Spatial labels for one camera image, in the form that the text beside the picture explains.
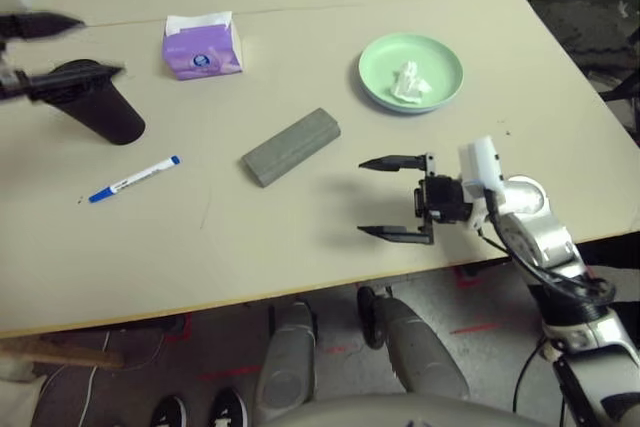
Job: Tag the red floor tape line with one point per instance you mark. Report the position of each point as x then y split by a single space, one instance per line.
475 328

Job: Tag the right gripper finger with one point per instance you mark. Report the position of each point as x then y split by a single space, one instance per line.
400 234
400 162

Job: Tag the grey robot right leg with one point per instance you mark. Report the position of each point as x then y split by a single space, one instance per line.
420 347

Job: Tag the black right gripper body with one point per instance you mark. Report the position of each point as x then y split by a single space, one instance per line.
442 199

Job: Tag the wooden plank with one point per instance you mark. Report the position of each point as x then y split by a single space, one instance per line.
65 353

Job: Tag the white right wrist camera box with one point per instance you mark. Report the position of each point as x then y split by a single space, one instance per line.
480 162

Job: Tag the black plastic cup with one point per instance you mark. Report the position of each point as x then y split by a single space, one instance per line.
107 114

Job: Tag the red floor tape corner mark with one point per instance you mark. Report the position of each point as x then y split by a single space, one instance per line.
466 278

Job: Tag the light green plate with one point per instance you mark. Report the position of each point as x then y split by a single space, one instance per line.
380 67

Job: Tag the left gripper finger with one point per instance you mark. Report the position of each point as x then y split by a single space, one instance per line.
70 82
35 24

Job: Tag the white marker blue cap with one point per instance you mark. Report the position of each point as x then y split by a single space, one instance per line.
135 178

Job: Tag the grey glasses case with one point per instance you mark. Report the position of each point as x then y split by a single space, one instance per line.
292 149

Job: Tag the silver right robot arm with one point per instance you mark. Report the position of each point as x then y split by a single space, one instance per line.
540 232

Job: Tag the light grey robot torso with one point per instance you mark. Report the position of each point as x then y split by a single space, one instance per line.
400 412

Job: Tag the white tissue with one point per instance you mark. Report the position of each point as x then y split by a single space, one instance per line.
410 82

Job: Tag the purple tissue pack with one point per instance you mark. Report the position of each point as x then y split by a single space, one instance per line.
202 54

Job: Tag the black bystander sneaker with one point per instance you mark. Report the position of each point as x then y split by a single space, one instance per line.
170 412
231 407

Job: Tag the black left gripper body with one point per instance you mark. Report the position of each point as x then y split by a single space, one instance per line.
12 84

